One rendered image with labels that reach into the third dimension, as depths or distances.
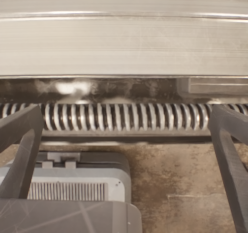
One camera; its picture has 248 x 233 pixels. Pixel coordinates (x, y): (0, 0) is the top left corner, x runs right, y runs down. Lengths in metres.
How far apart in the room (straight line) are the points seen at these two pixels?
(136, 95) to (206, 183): 0.70
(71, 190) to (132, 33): 0.74
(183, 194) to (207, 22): 1.05
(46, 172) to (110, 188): 0.24
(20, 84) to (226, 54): 0.57
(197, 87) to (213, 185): 0.72
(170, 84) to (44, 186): 0.57
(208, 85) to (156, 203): 0.74
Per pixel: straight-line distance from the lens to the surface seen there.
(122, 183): 0.85
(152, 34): 0.20
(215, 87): 0.62
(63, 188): 0.88
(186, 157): 1.14
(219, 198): 1.27
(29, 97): 0.69
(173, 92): 0.66
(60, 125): 0.33
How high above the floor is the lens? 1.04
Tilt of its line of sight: 84 degrees down
